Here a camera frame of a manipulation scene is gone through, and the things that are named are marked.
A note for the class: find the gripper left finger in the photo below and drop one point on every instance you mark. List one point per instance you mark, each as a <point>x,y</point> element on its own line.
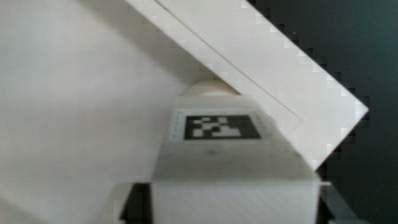
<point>127,208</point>

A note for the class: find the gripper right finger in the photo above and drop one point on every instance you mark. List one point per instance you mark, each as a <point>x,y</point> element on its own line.
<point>335,212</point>

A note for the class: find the white square tabletop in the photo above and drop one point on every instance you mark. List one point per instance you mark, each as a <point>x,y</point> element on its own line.
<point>93,73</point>

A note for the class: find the white front fence bar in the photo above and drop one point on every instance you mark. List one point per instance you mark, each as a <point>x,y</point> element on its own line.
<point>280,69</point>

